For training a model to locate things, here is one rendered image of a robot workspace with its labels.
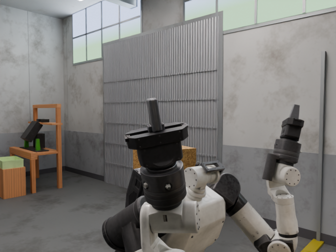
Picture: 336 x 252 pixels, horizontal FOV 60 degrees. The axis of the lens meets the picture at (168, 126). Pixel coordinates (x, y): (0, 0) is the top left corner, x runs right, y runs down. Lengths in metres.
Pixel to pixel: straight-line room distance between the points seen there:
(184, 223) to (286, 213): 0.58
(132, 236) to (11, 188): 5.53
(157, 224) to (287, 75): 3.68
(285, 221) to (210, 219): 0.30
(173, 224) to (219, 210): 0.41
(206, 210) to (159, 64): 4.62
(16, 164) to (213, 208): 5.47
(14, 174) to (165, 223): 5.68
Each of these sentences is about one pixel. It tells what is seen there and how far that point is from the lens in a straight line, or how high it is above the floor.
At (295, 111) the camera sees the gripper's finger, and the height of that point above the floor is 1.62.
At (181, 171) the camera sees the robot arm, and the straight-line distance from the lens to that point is 0.58.
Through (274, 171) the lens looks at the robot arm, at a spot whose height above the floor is 1.40.
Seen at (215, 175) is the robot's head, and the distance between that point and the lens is 0.96.
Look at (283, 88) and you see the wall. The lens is 4.17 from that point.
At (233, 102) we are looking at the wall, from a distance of 4.49.
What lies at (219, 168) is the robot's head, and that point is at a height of 1.44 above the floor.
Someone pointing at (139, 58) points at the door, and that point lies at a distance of 5.85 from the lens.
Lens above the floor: 1.62
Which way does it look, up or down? 3 degrees down
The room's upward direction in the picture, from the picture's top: straight up
